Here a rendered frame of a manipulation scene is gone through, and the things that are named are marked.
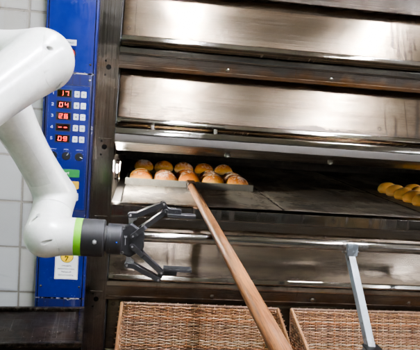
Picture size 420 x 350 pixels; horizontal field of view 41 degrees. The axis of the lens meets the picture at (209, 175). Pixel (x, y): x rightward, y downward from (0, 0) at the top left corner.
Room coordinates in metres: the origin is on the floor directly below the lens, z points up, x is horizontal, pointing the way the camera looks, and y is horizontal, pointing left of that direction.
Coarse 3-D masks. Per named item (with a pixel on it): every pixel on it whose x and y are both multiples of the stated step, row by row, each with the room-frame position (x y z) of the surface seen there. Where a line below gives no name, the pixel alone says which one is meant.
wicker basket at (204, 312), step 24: (120, 312) 1.78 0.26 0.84; (144, 312) 1.84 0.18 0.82; (168, 312) 1.84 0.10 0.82; (216, 312) 1.87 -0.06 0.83; (240, 312) 1.88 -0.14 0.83; (120, 336) 1.75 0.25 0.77; (144, 336) 1.82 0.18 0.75; (168, 336) 1.83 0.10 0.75; (192, 336) 1.83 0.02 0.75; (216, 336) 1.85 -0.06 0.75; (240, 336) 1.85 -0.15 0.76
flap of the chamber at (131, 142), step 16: (128, 144) 1.77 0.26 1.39; (144, 144) 1.75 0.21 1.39; (160, 144) 1.73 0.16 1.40; (176, 144) 1.74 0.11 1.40; (192, 144) 1.74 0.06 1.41; (208, 144) 1.75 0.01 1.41; (224, 144) 1.76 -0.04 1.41; (240, 144) 1.76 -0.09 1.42; (256, 144) 1.77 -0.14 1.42; (272, 144) 1.78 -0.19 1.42; (288, 160) 1.96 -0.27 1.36; (304, 160) 1.94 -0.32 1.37; (320, 160) 1.92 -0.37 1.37; (336, 160) 1.90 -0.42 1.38; (352, 160) 1.88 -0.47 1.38; (368, 160) 1.86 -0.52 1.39; (384, 160) 1.84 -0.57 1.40; (400, 160) 1.83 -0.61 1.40; (416, 160) 1.83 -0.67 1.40
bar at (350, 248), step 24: (144, 240) 1.50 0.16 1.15; (168, 240) 1.51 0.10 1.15; (192, 240) 1.52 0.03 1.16; (240, 240) 1.53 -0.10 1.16; (264, 240) 1.54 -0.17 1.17; (288, 240) 1.55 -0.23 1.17; (312, 240) 1.57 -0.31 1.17; (336, 240) 1.58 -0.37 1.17; (360, 288) 1.49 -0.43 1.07; (360, 312) 1.44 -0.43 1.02
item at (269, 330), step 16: (192, 192) 2.10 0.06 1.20; (208, 208) 1.76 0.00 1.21; (208, 224) 1.55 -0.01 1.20; (224, 240) 1.34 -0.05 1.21; (224, 256) 1.23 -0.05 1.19; (240, 272) 1.08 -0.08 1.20; (240, 288) 1.02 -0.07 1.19; (256, 304) 0.91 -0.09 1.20; (256, 320) 0.86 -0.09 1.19; (272, 320) 0.84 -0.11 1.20; (272, 336) 0.78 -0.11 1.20
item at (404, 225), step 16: (112, 208) 1.86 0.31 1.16; (128, 208) 1.86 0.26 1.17; (160, 208) 1.88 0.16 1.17; (176, 208) 1.88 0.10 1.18; (192, 208) 1.89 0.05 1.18; (224, 208) 1.94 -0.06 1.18; (240, 208) 1.96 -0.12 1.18; (288, 224) 1.93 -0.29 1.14; (304, 224) 1.94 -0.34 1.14; (320, 224) 1.95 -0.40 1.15; (336, 224) 1.96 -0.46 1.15; (352, 224) 1.96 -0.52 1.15; (368, 224) 1.97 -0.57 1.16; (384, 224) 1.98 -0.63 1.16; (400, 224) 1.99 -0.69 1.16; (416, 224) 1.99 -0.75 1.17
